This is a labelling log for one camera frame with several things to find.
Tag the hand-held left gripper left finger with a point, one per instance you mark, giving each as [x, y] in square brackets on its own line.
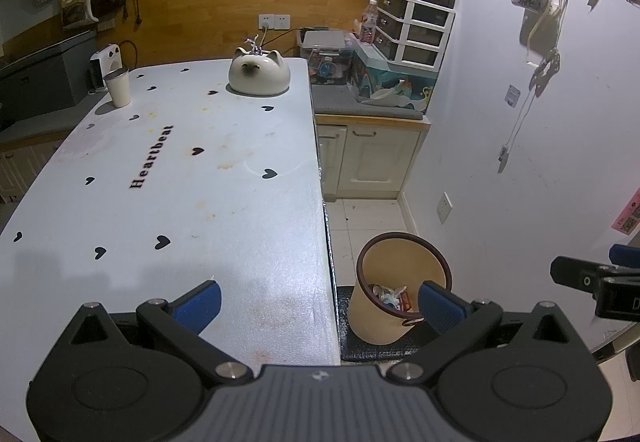
[200, 304]

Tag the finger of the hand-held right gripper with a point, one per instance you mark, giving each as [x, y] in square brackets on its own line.
[627, 256]
[575, 272]

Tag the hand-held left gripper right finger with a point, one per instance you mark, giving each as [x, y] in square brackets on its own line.
[440, 307]

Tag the white plastic bag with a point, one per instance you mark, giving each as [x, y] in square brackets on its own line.
[385, 296]

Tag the beige trash bin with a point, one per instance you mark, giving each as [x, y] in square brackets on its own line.
[375, 322]

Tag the cream cabinet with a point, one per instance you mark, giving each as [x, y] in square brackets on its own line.
[380, 162]

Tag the white paper cup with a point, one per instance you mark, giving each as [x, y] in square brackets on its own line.
[119, 90]

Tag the white cat-shaped ceramic bowl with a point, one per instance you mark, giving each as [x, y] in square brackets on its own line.
[262, 77]

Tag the teal cardboard box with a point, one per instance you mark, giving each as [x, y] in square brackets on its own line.
[375, 72]

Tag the small white heater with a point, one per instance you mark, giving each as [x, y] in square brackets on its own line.
[105, 58]

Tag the small silver ornament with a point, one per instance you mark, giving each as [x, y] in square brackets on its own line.
[254, 45]

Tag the clear plastic storage box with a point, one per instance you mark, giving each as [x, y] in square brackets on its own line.
[325, 62]

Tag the grey storage box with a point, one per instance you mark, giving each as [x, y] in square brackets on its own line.
[45, 77]

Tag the white drawer organiser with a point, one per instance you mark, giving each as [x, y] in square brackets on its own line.
[415, 30]

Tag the clear water bottle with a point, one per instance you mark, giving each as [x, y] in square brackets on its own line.
[369, 25]

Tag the white low wall socket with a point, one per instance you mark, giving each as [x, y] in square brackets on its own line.
[444, 208]

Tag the small white wall tag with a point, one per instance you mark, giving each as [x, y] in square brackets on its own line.
[513, 96]

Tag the white double wall socket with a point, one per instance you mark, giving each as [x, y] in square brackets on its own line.
[274, 21]

